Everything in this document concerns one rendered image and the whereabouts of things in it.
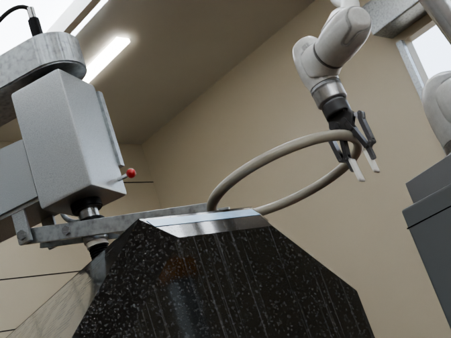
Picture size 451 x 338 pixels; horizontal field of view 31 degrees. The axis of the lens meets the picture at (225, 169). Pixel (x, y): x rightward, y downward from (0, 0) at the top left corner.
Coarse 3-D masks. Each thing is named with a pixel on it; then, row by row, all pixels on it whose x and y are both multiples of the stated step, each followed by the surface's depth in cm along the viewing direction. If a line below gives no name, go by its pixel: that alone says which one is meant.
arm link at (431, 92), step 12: (444, 72) 253; (432, 84) 253; (444, 84) 249; (432, 96) 252; (444, 96) 248; (432, 108) 252; (444, 108) 248; (432, 120) 253; (444, 120) 249; (444, 132) 249; (444, 144) 251
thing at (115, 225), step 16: (176, 208) 242; (192, 208) 240; (224, 208) 248; (64, 224) 257; (80, 224) 255; (96, 224) 252; (112, 224) 250; (128, 224) 248; (32, 240) 261; (48, 240) 259; (64, 240) 269; (80, 240) 267
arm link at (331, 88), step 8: (328, 80) 227; (336, 80) 228; (320, 88) 228; (328, 88) 227; (336, 88) 227; (312, 96) 231; (320, 96) 228; (328, 96) 226; (336, 96) 227; (344, 96) 229; (320, 104) 228
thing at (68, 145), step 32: (32, 96) 265; (64, 96) 260; (96, 96) 280; (32, 128) 263; (64, 128) 258; (96, 128) 269; (32, 160) 260; (64, 160) 255; (96, 160) 259; (64, 192) 253; (96, 192) 258
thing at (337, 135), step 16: (288, 144) 214; (304, 144) 214; (256, 160) 214; (272, 160) 214; (240, 176) 217; (336, 176) 251; (224, 192) 222; (304, 192) 256; (208, 208) 231; (256, 208) 255; (272, 208) 256
